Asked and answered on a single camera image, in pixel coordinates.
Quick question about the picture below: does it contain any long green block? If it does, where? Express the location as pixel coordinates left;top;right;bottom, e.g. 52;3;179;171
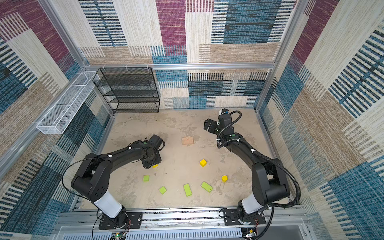
183;184;192;197
201;182;213;193

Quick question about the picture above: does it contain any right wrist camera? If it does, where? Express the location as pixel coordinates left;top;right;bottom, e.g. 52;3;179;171
218;109;242;136

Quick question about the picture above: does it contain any black mesh wire shelf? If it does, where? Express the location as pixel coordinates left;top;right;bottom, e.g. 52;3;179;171
93;67;161;114

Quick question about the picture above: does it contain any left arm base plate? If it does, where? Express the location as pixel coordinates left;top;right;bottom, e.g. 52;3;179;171
98;212;143;230

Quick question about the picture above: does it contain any aluminium front rail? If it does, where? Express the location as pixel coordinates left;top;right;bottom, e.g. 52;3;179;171
50;206;316;240

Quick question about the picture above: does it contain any long green block middle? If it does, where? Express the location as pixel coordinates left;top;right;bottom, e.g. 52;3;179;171
183;184;192;197

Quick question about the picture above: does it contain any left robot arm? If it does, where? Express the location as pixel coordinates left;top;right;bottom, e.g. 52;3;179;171
66;135;165;230

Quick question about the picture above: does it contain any yellow cylinder block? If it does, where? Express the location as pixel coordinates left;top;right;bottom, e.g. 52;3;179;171
222;175;228;183

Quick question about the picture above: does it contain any small green block tilted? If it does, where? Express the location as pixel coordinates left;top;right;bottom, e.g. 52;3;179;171
159;186;167;195

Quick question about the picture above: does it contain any white mesh wall basket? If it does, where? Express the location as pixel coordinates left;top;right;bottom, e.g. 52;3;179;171
36;72;96;135

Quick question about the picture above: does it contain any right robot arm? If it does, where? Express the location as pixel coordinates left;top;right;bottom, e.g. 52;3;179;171
204;119;302;224

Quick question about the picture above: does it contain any natural wood block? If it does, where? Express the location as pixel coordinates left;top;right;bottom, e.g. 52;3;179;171
182;137;194;145

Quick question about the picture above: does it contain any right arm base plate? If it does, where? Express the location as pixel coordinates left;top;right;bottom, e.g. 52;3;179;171
218;208;267;226

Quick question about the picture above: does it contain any small green block left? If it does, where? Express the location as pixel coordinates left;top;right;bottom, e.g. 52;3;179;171
143;175;150;182

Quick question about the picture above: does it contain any long green block right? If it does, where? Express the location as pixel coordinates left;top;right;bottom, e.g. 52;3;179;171
201;182;213;193

